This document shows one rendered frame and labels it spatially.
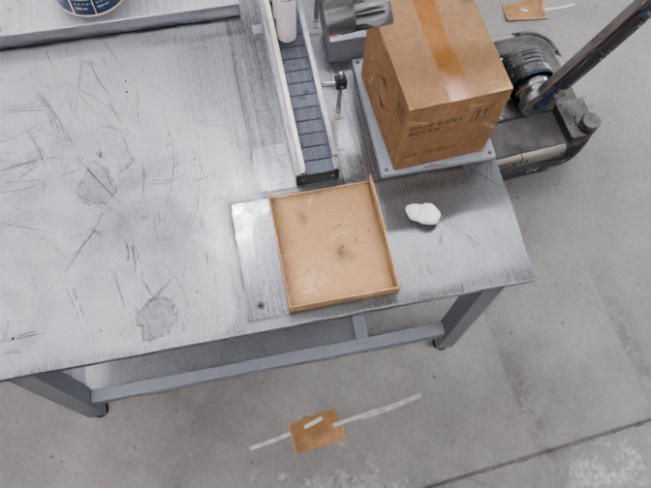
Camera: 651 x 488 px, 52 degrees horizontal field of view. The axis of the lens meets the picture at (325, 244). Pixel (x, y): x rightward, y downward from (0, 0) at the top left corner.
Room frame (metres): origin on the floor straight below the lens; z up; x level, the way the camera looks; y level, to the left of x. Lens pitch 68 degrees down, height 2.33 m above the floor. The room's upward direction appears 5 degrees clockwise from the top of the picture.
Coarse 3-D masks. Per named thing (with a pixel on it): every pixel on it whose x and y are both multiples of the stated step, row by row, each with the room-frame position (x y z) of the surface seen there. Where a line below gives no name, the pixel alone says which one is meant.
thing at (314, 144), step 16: (272, 16) 1.24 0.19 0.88; (288, 48) 1.14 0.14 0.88; (304, 48) 1.14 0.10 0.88; (288, 64) 1.09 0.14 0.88; (304, 64) 1.09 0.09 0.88; (288, 80) 1.03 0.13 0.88; (304, 80) 1.04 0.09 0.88; (304, 96) 0.99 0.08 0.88; (304, 112) 0.94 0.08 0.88; (320, 112) 0.95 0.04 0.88; (304, 128) 0.90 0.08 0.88; (320, 128) 0.90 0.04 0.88; (304, 144) 0.85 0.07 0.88; (320, 144) 0.85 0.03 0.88; (304, 160) 0.81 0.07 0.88; (320, 160) 0.81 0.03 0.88
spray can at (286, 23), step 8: (280, 0) 1.15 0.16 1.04; (288, 0) 1.15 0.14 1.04; (280, 8) 1.15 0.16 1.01; (288, 8) 1.15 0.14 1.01; (280, 16) 1.15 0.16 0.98; (288, 16) 1.15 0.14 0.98; (280, 24) 1.15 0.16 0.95; (288, 24) 1.15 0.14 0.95; (280, 32) 1.15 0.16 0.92; (288, 32) 1.15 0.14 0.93; (280, 40) 1.16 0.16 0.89; (288, 40) 1.15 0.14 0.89
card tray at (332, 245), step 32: (320, 192) 0.74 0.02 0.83; (352, 192) 0.75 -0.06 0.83; (288, 224) 0.65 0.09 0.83; (320, 224) 0.66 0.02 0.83; (352, 224) 0.67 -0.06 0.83; (384, 224) 0.66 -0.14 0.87; (288, 256) 0.57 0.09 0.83; (320, 256) 0.57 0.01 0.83; (352, 256) 0.58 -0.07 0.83; (384, 256) 0.59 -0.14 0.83; (288, 288) 0.49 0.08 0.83; (320, 288) 0.49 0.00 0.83; (352, 288) 0.50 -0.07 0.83; (384, 288) 0.51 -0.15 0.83
